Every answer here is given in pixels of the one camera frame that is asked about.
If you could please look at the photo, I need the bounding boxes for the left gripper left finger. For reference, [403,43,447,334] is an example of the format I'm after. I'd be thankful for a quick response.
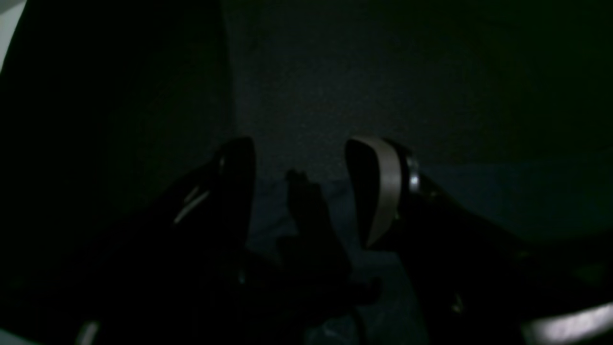
[212,137,256,250]

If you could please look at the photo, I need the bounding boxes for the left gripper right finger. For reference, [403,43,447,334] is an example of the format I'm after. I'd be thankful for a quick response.
[344,136,422,249]

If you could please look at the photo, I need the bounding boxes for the dark grey t-shirt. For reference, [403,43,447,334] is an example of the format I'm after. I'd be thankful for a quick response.
[247,154,613,345]

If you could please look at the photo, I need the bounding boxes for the black table cloth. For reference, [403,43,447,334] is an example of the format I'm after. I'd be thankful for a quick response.
[1,0,612,247]

